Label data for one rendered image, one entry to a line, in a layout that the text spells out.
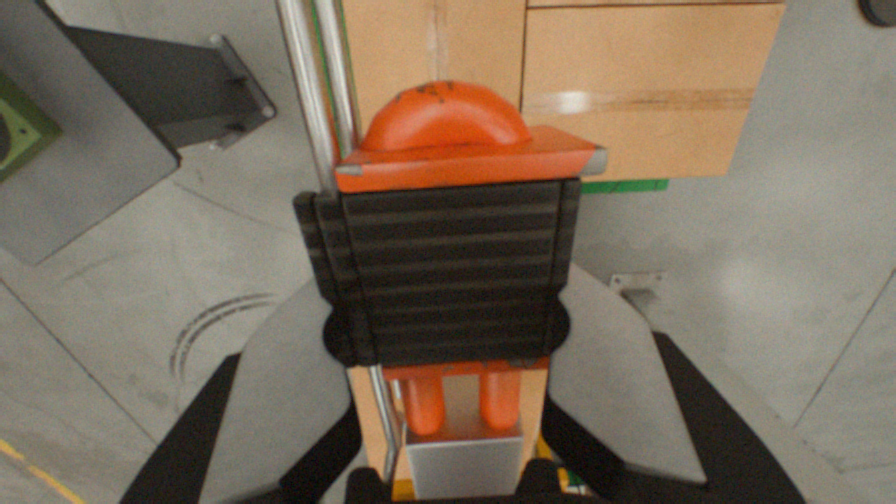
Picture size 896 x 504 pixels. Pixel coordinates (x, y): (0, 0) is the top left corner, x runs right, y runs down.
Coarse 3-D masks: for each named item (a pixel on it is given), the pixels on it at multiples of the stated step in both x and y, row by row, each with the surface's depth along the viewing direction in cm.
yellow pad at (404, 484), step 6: (396, 480) 44; (402, 480) 44; (408, 480) 44; (396, 486) 43; (402, 486) 43; (408, 486) 43; (396, 492) 43; (402, 492) 43; (408, 492) 43; (414, 492) 43; (396, 498) 43; (402, 498) 43; (408, 498) 43; (414, 498) 43
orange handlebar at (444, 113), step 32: (416, 96) 9; (448, 96) 9; (480, 96) 9; (384, 128) 9; (416, 128) 9; (448, 128) 9; (480, 128) 9; (512, 128) 9; (416, 384) 14; (480, 384) 16; (512, 384) 15; (416, 416) 16; (512, 416) 16
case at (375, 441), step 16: (368, 384) 63; (528, 384) 65; (544, 384) 65; (368, 400) 66; (400, 400) 66; (528, 400) 67; (368, 416) 68; (528, 416) 70; (368, 432) 71; (528, 432) 73; (368, 448) 74; (384, 448) 74; (528, 448) 76; (400, 464) 77
